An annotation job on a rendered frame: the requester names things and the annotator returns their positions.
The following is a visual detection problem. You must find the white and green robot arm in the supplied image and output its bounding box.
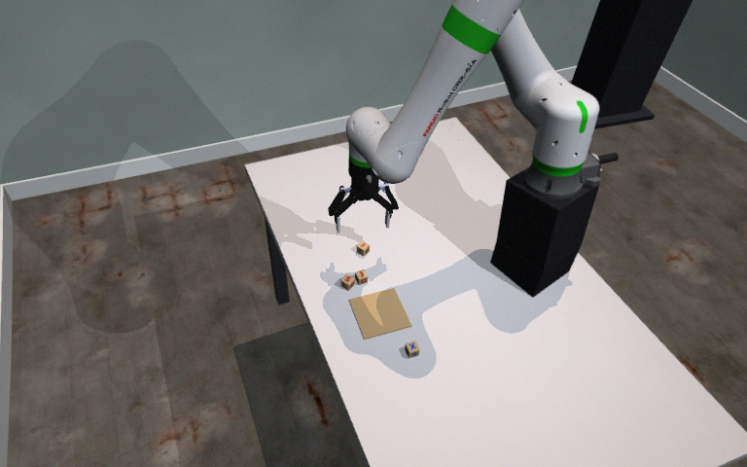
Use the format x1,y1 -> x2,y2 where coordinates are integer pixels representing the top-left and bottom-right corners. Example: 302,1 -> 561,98
346,0 -> 619,198

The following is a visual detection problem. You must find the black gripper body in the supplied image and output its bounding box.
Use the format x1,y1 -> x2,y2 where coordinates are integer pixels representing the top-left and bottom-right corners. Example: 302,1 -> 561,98
350,178 -> 380,201

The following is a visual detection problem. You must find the tan flat mat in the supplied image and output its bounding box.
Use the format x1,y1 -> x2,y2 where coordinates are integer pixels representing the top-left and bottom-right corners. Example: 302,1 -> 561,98
349,288 -> 412,340

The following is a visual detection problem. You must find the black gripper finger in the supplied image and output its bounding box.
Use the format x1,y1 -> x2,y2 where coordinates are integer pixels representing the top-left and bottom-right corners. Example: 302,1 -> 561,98
328,186 -> 363,234
368,182 -> 399,229

